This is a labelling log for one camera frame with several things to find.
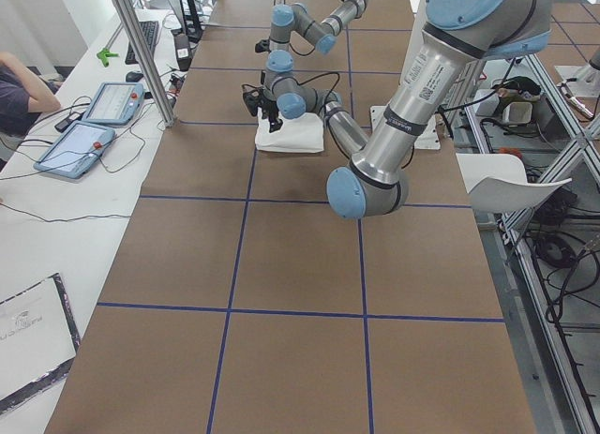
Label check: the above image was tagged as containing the black power adapter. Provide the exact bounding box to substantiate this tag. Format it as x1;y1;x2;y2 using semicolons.
173;34;193;71

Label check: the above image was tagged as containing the black computer mouse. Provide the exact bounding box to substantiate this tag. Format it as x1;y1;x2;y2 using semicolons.
125;71;143;82

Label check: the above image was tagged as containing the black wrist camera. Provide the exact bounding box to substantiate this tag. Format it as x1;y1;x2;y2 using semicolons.
241;83;263;117
254;38;271;53

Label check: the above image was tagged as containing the seated person dark shirt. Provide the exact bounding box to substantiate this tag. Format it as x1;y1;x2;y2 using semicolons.
1;52;65;139

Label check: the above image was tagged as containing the blue teach pendant far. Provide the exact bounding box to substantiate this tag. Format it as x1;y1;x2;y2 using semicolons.
82;82;144;127

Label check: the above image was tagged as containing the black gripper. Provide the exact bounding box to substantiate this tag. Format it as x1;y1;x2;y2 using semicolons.
261;97;283;133

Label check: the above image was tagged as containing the blue teach pendant near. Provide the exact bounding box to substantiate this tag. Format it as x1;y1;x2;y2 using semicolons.
34;121;115;179

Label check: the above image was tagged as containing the black keyboard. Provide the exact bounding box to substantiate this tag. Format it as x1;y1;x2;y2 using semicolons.
125;21;160;65

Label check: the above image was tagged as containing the blue teach pendant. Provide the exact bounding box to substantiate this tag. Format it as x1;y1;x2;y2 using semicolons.
82;82;144;127
34;121;115;179

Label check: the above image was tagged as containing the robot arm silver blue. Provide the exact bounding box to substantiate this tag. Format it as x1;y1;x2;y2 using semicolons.
260;0;553;219
255;0;368;54

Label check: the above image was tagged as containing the white plastic chair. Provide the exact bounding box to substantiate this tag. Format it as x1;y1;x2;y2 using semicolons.
456;153;572;214

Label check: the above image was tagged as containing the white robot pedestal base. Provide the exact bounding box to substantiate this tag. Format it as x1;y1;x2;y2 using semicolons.
369;0;454;151

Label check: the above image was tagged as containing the aluminium frame post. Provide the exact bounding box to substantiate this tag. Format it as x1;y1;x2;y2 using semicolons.
112;0;175;127

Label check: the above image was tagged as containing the white long-sleeve printed shirt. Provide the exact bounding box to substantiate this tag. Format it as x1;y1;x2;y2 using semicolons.
255;112;324;154

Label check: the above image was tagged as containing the green plastic clamp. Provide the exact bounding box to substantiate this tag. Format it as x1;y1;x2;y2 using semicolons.
97;48;119;67

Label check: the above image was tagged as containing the white board black border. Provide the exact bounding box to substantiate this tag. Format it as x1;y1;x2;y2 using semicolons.
1;273;81;414

